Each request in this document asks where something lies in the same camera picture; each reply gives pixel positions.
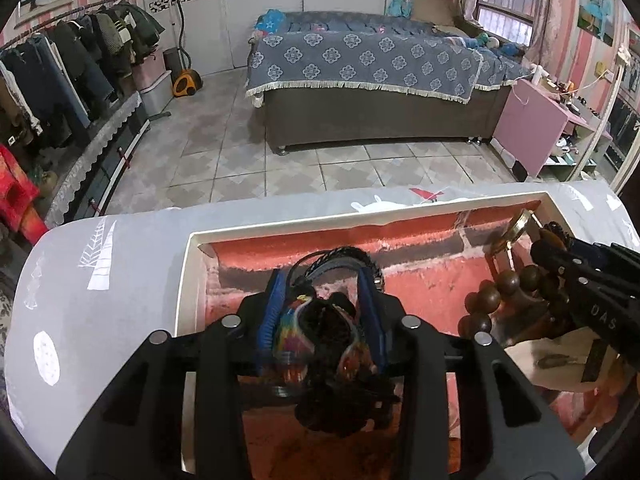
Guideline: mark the lace-trimmed low shelf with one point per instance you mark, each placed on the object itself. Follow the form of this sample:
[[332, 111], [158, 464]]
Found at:
[[95, 155]]

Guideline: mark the garment steamer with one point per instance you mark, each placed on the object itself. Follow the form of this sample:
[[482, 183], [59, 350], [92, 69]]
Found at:
[[186, 82]]

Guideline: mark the clothes rack with hanging clothes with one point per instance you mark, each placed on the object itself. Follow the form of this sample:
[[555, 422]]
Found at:
[[65, 60]]

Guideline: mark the white tray with brick-print lining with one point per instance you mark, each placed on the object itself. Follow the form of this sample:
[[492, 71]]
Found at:
[[425, 240]]

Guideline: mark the black scrunchie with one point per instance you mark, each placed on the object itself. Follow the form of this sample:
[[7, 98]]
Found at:
[[330, 405]]

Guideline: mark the wall poster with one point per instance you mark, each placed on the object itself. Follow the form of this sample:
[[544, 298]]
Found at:
[[596, 7]]

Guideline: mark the pink storage box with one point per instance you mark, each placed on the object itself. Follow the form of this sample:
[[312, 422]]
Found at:
[[152, 85]]

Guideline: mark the pink nightstand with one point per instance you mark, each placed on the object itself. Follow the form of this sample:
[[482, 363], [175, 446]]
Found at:
[[530, 120]]

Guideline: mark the teal hanging cloth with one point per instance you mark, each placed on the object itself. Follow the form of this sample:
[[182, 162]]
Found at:
[[402, 0]]

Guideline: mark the pink curtain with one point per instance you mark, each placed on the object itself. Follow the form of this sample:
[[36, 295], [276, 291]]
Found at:
[[550, 25]]

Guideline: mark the white wardrobe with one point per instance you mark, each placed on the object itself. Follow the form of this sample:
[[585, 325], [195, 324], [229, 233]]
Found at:
[[260, 15]]

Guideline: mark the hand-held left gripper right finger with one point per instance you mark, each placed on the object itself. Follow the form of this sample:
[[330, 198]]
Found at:
[[374, 322]]

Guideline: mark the multicoloured hair accessory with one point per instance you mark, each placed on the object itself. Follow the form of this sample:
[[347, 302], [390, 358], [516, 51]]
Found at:
[[290, 330]]

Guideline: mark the bed with blue patterned cover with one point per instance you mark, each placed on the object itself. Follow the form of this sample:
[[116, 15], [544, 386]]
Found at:
[[360, 55]]

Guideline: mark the white framed mirror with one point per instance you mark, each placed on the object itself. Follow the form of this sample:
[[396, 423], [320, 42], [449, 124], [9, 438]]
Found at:
[[622, 120]]

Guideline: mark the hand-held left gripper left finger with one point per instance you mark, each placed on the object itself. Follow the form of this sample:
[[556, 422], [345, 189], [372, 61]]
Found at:
[[270, 315]]

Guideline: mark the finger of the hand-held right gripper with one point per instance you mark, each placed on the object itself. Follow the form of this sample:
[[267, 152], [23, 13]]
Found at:
[[600, 305], [615, 256]]

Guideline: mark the brown gold-rimmed bangle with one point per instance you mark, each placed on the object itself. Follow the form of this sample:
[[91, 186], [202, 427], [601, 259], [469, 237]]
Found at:
[[520, 222]]

